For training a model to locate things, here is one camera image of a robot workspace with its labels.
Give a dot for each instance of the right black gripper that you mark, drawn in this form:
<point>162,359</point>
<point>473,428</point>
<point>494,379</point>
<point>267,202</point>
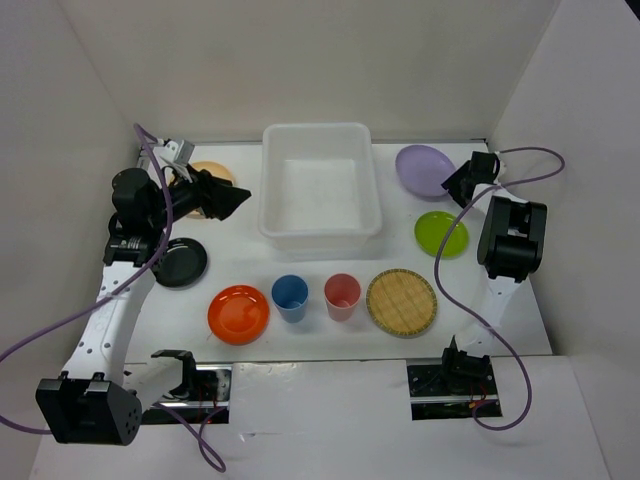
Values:
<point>452,183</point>

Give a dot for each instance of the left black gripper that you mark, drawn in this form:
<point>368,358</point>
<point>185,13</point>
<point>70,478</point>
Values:
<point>215,197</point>

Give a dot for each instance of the beige bear print plate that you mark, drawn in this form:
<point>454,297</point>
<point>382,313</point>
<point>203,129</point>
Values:
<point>215,169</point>

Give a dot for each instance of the lilac plastic plate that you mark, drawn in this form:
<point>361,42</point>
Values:
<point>422,169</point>

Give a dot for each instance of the lime green plate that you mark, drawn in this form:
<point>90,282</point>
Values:
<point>430,230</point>

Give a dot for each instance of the black plastic plate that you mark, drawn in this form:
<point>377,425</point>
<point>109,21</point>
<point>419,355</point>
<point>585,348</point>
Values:
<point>183,264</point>

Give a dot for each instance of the blue plastic cup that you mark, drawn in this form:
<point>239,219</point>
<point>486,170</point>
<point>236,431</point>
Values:
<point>290,295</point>

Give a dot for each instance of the pink plastic cup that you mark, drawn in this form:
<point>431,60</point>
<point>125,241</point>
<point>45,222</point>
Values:
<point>342,293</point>

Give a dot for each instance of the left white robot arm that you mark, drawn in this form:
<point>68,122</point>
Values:
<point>94,400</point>

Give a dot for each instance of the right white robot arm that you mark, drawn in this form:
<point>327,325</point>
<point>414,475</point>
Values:
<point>510,248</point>

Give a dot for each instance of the white plastic bin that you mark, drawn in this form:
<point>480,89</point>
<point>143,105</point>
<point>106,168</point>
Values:
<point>318,187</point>

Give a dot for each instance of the round bamboo woven plate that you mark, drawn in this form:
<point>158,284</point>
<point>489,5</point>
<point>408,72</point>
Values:
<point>401,303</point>

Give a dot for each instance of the orange plastic plate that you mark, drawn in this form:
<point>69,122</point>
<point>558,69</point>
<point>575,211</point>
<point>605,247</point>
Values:
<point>238,315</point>

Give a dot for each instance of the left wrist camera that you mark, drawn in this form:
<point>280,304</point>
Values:
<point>174,152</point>

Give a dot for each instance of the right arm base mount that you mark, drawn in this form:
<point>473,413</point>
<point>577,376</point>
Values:
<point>432,398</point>

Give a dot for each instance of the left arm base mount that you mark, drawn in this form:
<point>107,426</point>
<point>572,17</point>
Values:
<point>208,395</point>

